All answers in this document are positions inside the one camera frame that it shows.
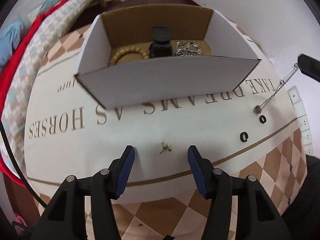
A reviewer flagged small gold earring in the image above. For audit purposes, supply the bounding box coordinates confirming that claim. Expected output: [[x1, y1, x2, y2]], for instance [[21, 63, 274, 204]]
[[159, 142, 172, 154]]

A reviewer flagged silver pendant necklace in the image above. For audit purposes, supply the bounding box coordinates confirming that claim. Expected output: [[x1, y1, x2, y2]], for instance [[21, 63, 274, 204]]
[[253, 63, 299, 115]]

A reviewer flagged wooden bead bracelet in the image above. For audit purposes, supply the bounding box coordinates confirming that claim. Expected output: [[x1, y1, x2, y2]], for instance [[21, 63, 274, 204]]
[[108, 47, 150, 67]]

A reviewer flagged chunky silver chain bracelet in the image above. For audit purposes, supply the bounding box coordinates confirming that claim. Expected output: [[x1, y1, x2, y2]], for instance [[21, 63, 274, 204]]
[[172, 47, 203, 57]]

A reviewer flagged silver flower link bracelet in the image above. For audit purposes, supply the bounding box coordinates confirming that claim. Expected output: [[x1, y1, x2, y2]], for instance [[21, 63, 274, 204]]
[[176, 39, 200, 51]]

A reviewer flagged black smartwatch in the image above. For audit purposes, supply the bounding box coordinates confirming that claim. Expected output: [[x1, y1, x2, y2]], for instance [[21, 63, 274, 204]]
[[149, 26, 172, 59]]

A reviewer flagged white power strip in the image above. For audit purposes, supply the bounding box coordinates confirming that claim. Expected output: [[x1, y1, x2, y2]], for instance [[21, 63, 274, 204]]
[[287, 86, 313, 156]]

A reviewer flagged checkered printed tablecloth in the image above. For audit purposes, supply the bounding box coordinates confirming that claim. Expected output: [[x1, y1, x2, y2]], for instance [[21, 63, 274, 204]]
[[24, 27, 307, 239]]

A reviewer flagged white cardboard box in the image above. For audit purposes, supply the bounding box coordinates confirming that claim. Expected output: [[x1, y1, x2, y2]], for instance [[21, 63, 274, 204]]
[[75, 4, 260, 109]]

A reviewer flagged checkered bed mattress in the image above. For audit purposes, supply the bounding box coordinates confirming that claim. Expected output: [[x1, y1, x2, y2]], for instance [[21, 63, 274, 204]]
[[0, 0, 106, 165]]

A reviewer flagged red bed sheet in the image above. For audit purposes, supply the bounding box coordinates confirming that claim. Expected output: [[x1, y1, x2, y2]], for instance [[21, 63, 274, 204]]
[[0, 0, 98, 188]]

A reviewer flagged light blue quilt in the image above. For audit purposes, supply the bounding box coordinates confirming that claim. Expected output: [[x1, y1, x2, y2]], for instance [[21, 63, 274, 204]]
[[1, 0, 62, 72]]

